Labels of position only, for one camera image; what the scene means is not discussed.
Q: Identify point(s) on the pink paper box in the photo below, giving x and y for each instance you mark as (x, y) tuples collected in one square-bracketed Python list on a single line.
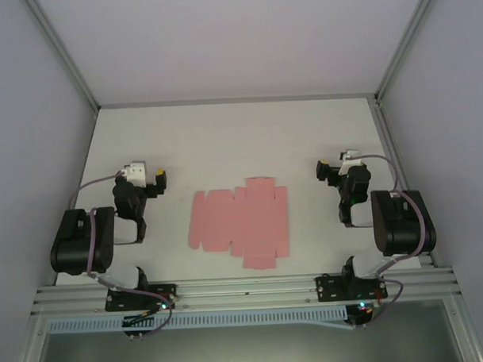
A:
[(235, 223)]

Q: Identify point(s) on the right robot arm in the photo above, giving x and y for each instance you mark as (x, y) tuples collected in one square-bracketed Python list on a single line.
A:
[(402, 227)]

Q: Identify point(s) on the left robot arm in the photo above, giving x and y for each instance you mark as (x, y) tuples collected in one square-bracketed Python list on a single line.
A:
[(81, 242)]

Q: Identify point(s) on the black connector board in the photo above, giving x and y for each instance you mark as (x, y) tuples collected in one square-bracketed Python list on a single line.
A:
[(359, 318), (131, 325)]

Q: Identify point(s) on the grey metal sheet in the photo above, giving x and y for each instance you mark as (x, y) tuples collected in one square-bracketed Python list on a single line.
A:
[(247, 351)]

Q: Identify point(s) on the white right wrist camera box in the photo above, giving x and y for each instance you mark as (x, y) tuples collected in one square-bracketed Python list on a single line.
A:
[(350, 160)]

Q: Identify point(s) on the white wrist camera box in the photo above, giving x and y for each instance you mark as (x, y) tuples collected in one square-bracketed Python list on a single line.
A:
[(350, 160), (136, 173)]

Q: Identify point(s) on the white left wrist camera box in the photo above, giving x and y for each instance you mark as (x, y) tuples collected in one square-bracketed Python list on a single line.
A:
[(136, 173)]

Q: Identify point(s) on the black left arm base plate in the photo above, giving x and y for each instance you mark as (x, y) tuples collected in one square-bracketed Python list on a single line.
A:
[(158, 297)]

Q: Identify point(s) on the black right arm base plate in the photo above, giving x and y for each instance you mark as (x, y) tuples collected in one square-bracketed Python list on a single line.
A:
[(328, 289)]

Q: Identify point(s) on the aluminium frame crossbar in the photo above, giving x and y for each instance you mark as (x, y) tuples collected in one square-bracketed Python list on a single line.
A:
[(238, 100)]

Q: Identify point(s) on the aluminium mounting rail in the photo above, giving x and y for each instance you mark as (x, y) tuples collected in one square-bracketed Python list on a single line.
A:
[(245, 288)]

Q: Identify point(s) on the aluminium frame post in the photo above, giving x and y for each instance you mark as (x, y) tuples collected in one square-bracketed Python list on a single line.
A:
[(407, 40), (62, 52)]

